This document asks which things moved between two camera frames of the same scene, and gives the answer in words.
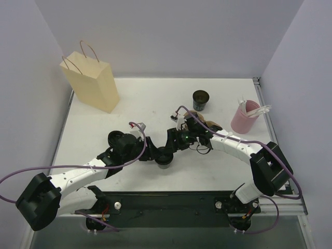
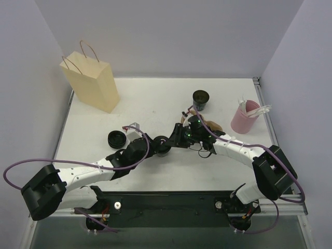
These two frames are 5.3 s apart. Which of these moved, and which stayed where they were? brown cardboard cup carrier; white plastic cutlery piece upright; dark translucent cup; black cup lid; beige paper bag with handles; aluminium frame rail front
Moved: dark translucent cup; black cup lid
Stayed: aluminium frame rail front; beige paper bag with handles; white plastic cutlery piece upright; brown cardboard cup carrier
